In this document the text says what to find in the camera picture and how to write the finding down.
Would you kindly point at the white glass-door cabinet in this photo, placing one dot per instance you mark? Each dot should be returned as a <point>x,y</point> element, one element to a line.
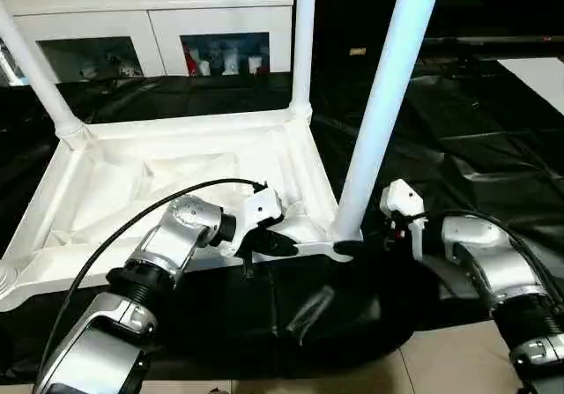
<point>176,15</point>

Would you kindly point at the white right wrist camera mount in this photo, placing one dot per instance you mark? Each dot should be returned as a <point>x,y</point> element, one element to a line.
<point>403,198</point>

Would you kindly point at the white plastic table top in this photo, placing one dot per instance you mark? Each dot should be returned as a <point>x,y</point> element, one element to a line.
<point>132,169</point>

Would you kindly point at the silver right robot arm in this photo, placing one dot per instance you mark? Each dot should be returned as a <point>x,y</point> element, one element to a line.
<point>493,270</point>

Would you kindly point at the black work surface mat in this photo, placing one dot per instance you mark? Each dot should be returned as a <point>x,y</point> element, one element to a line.
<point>462,169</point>

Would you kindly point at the white flat board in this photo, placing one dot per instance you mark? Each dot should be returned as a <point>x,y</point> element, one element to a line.
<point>537,81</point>

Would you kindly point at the small yellow label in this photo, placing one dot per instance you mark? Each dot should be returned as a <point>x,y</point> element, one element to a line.
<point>358,51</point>

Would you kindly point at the white and turquoise rack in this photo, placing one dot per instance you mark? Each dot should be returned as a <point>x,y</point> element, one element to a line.
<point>13,63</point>

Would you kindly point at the white plastic table leg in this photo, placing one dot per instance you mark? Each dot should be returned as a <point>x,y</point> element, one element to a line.
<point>39,68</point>
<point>388,81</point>
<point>304,37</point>
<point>5,277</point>

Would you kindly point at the black metal bar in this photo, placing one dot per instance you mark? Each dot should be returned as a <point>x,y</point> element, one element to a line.
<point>493,41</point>

